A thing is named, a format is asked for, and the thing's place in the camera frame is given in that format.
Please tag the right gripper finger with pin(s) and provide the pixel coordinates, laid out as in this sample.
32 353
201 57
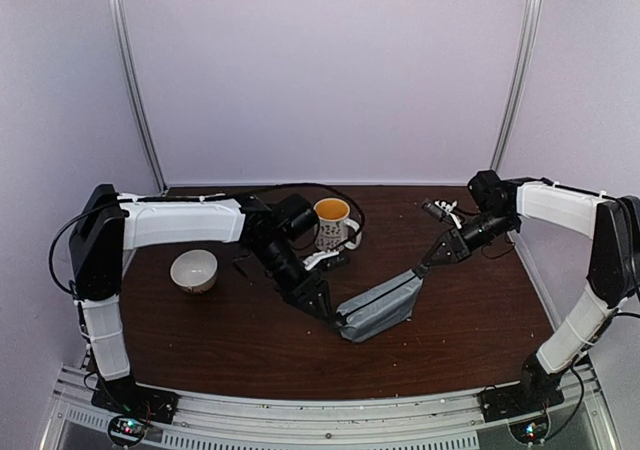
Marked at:
443 260
439 247

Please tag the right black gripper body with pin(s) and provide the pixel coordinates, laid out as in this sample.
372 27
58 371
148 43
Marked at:
458 242

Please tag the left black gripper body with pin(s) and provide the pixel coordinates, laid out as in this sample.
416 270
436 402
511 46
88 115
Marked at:
296 295

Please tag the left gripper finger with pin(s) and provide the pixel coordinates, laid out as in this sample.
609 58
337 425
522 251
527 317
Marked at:
327 316
324 301

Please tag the grey zipper pouch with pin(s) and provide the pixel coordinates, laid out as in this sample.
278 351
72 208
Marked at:
379 308

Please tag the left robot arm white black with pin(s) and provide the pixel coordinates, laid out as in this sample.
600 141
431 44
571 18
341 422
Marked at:
114 223

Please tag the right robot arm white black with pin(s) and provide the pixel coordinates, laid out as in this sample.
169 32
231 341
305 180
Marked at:
480 318

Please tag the floral ceramic mug yellow inside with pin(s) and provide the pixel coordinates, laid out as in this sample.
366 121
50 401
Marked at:
336 230

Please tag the white ceramic bowl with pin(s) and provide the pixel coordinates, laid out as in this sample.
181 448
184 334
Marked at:
195 272

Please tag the right circuit board with leds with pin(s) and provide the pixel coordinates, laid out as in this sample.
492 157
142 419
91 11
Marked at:
530 431

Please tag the circuit board with leds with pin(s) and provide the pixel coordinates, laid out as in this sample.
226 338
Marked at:
124 430
530 431

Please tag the left circuit board with leds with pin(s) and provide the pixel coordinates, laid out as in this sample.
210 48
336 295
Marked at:
124 430

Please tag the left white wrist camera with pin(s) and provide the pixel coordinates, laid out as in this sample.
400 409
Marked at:
326 260

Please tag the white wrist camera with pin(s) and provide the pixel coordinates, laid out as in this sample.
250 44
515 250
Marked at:
326 260
443 211

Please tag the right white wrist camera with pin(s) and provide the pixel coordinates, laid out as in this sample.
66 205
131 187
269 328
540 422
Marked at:
443 211

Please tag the front aluminium rail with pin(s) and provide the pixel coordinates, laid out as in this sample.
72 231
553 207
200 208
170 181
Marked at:
452 420

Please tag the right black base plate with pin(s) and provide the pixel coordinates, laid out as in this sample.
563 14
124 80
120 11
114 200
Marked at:
513 400

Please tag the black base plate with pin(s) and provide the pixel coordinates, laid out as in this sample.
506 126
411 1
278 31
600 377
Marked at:
513 400
150 405

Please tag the right aluminium frame post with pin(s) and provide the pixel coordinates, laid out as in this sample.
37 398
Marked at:
526 41

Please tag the aluminium frame post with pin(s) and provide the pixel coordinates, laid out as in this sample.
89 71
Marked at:
118 13
526 41

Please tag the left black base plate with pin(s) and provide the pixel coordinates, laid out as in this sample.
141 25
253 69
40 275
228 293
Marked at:
150 405

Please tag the left aluminium frame post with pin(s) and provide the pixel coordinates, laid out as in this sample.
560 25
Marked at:
118 13

